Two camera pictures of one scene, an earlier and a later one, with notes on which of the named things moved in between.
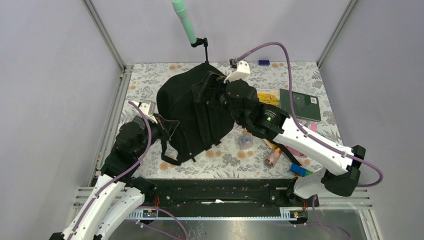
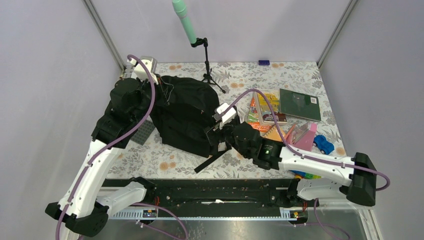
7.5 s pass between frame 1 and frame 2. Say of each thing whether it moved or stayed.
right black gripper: moved
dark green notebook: stayed
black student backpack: moved
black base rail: stayed
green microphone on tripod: stayed
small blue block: stayed
